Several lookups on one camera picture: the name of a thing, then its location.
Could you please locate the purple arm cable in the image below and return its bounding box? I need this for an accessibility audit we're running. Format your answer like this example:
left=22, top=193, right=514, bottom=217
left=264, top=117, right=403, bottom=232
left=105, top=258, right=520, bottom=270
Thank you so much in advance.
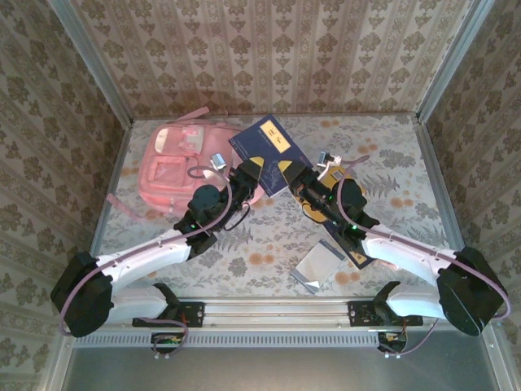
left=59, top=165, right=252, bottom=362
left=335, top=156, right=513, bottom=359

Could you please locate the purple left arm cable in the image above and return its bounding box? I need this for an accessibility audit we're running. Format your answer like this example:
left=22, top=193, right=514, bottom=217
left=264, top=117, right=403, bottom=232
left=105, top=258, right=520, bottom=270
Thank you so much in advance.
left=59, top=165, right=252, bottom=362

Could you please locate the pink backpack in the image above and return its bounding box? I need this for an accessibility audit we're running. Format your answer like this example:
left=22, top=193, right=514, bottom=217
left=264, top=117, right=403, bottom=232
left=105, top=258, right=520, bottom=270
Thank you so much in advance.
left=106, top=106, right=265, bottom=221

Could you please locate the thin dark blue book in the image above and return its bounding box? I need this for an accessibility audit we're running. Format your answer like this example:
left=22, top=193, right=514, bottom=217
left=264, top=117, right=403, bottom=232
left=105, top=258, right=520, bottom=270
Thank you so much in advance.
left=323, top=226, right=378, bottom=270

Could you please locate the aluminium frame post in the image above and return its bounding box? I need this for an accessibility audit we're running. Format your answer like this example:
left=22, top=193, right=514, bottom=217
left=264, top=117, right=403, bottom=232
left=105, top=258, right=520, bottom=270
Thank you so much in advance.
left=47, top=0, right=134, bottom=125
left=415, top=0, right=504, bottom=123

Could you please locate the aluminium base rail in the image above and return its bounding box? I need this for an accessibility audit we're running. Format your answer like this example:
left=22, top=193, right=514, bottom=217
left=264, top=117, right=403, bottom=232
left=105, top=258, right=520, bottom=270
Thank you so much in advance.
left=101, top=297, right=500, bottom=327

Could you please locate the thick dark blue book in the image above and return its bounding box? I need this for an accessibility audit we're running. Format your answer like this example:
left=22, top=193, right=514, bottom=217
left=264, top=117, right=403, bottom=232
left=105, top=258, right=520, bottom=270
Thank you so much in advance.
left=227, top=115, right=314, bottom=200

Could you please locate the silver notebook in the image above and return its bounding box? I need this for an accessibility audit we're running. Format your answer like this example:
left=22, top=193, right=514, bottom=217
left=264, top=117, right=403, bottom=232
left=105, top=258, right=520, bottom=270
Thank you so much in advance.
left=291, top=239, right=345, bottom=295

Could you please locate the grey slotted cable duct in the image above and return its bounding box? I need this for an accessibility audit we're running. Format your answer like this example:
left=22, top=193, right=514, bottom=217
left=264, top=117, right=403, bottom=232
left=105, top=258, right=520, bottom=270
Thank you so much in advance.
left=72, top=330, right=383, bottom=348

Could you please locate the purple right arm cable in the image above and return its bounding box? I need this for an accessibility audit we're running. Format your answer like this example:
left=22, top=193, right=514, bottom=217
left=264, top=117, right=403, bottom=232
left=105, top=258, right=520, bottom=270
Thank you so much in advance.
left=335, top=156, right=513, bottom=359

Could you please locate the grey metal panel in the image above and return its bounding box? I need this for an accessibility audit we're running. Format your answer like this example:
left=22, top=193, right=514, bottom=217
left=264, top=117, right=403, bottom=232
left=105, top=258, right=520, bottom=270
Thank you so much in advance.
left=60, top=348, right=501, bottom=391

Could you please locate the aluminium side rail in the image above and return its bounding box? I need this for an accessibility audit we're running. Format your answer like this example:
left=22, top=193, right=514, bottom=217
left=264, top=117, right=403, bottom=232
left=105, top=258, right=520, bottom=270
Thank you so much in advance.
left=87, top=120, right=134, bottom=256
left=413, top=116, right=467, bottom=252

